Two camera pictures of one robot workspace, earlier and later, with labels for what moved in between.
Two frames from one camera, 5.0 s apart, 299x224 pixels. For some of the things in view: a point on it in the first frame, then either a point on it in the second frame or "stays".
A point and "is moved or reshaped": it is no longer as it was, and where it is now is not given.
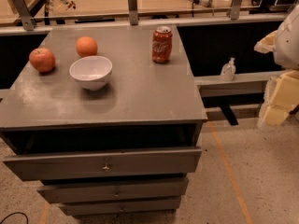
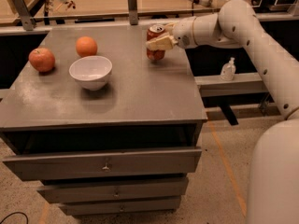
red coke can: (162, 45) is moved or reshaped
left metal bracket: (27, 21) stays
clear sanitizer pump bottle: (228, 71) stays
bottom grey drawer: (126, 205) stays
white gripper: (288, 42) -> (183, 32)
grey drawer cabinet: (106, 118) stays
